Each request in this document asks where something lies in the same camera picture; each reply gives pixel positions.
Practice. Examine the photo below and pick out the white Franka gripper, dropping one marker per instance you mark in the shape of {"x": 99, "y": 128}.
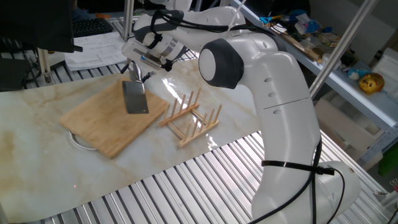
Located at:
{"x": 129, "y": 49}

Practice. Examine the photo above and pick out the steel cleaver knife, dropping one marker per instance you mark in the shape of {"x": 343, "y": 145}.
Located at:
{"x": 135, "y": 96}

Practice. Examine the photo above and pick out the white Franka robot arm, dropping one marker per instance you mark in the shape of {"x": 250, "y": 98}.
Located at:
{"x": 280, "y": 109}

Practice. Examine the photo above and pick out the wooden peg rack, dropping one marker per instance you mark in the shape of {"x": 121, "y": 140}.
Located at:
{"x": 194, "y": 137}

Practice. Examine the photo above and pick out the white paper stack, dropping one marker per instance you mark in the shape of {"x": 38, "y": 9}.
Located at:
{"x": 93, "y": 49}

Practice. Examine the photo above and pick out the black keyboard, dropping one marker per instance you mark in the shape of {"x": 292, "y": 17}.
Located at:
{"x": 91, "y": 27}

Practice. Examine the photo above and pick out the small orange object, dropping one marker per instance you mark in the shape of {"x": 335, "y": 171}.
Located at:
{"x": 102, "y": 15}

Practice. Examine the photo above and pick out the black monitor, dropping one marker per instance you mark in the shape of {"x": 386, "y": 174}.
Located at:
{"x": 34, "y": 25}

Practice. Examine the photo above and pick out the beige cardboard box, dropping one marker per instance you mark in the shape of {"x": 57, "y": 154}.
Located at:
{"x": 342, "y": 124}

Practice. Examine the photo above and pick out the blue white toy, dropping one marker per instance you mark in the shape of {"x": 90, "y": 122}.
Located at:
{"x": 357, "y": 74}

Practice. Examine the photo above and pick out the grey metal shelf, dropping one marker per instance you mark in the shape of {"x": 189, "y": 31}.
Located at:
{"x": 357, "y": 96}

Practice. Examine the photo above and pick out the yellow piggy bank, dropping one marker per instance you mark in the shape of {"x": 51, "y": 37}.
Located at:
{"x": 371, "y": 84}

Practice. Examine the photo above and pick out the white storage box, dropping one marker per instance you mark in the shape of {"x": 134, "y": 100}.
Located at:
{"x": 387, "y": 68}

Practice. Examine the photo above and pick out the green box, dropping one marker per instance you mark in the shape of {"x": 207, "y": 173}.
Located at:
{"x": 390, "y": 158}

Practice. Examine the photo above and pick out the upright aluminium post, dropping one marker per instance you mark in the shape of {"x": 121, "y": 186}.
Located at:
{"x": 128, "y": 18}

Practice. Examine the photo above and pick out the short aluminium post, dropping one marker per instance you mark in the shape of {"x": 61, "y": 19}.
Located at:
{"x": 45, "y": 65}

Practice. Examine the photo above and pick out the long diagonal aluminium post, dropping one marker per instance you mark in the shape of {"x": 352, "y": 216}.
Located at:
{"x": 342, "y": 46}

